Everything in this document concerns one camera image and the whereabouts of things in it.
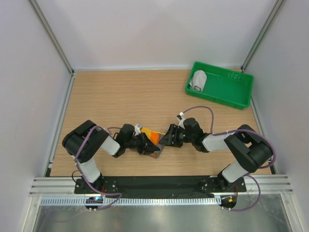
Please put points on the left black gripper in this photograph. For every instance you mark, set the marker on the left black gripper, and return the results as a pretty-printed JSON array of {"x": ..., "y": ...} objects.
[{"x": 147, "y": 146}]

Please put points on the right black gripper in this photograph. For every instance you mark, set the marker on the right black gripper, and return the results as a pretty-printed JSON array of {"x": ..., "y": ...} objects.
[{"x": 168, "y": 140}]

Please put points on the grey orange towel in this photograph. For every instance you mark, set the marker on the grey orange towel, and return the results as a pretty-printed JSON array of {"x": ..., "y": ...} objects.
[{"x": 154, "y": 137}]

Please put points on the grey panda towel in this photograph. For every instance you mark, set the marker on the grey panda towel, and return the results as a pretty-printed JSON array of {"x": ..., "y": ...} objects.
[{"x": 198, "y": 81}]

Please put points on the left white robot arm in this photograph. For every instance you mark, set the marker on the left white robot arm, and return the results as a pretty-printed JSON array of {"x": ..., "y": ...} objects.
[{"x": 83, "y": 142}]

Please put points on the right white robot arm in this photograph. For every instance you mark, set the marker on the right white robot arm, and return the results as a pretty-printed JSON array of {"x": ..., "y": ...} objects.
[{"x": 249, "y": 148}]

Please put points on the green plastic tray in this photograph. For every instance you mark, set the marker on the green plastic tray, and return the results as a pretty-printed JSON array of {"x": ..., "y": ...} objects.
[{"x": 223, "y": 86}]

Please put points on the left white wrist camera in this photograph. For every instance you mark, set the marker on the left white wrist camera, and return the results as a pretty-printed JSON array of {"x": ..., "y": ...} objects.
[{"x": 137, "y": 128}]

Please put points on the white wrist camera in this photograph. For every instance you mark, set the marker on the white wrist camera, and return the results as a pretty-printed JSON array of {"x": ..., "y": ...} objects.
[
  {"x": 181, "y": 119},
  {"x": 137, "y": 128}
]

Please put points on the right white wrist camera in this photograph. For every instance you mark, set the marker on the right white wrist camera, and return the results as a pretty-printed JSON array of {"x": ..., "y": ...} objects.
[{"x": 181, "y": 119}]

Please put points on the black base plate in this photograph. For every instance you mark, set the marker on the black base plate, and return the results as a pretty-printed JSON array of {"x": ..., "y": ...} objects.
[{"x": 168, "y": 187}]

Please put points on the white slotted cable duct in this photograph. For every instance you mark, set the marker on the white slotted cable duct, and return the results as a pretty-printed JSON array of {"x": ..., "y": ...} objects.
[{"x": 95, "y": 201}]

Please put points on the right aluminium frame post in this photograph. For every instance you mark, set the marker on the right aluminium frame post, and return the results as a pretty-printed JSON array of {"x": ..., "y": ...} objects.
[{"x": 270, "y": 19}]

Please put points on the aluminium frame post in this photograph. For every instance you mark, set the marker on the aluminium frame post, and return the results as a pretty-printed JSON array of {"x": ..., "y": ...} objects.
[
  {"x": 47, "y": 28},
  {"x": 270, "y": 19}
]

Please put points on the left aluminium frame post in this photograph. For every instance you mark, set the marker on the left aluminium frame post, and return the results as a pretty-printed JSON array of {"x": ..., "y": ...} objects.
[{"x": 47, "y": 28}]

